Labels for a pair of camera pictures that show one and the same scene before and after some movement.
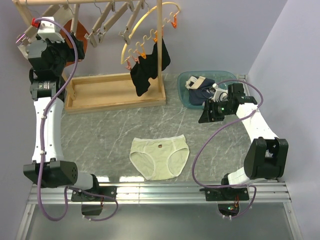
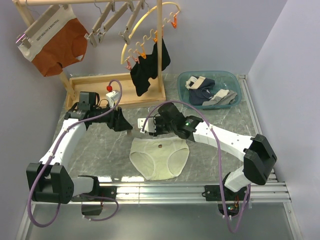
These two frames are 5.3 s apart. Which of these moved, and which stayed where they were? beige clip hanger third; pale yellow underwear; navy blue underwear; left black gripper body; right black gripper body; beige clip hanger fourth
Moved: right black gripper body; left black gripper body
Stayed: navy blue underwear; beige clip hanger third; pale yellow underwear; beige clip hanger fourth
